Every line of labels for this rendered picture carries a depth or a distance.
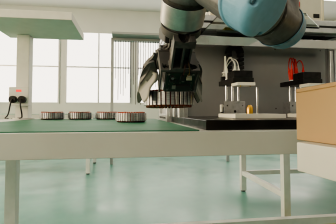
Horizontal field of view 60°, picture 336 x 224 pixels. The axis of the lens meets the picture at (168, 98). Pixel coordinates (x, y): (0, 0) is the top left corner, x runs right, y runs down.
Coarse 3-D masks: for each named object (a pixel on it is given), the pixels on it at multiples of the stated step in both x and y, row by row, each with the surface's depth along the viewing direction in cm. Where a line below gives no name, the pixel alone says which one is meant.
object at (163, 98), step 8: (152, 96) 60; (160, 96) 60; (168, 96) 59; (176, 96) 59; (184, 96) 60; (192, 96) 62; (144, 104) 62; (152, 104) 60; (160, 104) 60; (168, 104) 59; (176, 104) 60; (184, 104) 61; (192, 104) 62
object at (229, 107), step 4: (224, 104) 100; (228, 104) 100; (232, 104) 100; (236, 104) 101; (240, 104) 101; (244, 104) 101; (224, 108) 100; (228, 108) 100; (232, 108) 100; (236, 108) 101; (240, 108) 101; (244, 108) 101; (224, 112) 100; (228, 112) 100; (232, 112) 100; (236, 112) 100; (240, 112) 101; (244, 112) 101
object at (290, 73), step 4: (288, 60) 108; (292, 60) 109; (300, 60) 107; (288, 64) 108; (296, 64) 108; (288, 68) 108; (296, 68) 107; (288, 72) 107; (292, 72) 104; (296, 72) 105; (288, 76) 107; (292, 76) 104
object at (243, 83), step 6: (228, 72) 98; (234, 72) 93; (240, 72) 93; (246, 72) 94; (228, 78) 98; (234, 78) 93; (240, 78) 93; (246, 78) 94; (252, 78) 94; (222, 84) 103; (228, 84) 100; (234, 84) 93; (240, 84) 91; (246, 84) 91; (252, 84) 91
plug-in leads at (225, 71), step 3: (225, 57) 102; (228, 57) 105; (231, 57) 105; (225, 60) 102; (231, 60) 104; (225, 63) 101; (228, 63) 105; (234, 63) 101; (237, 63) 102; (225, 66) 101; (234, 66) 101; (237, 66) 102; (225, 69) 101; (234, 69) 101; (237, 69) 102; (222, 72) 106; (225, 72) 101; (222, 75) 106; (225, 75) 101; (222, 78) 105; (225, 78) 101
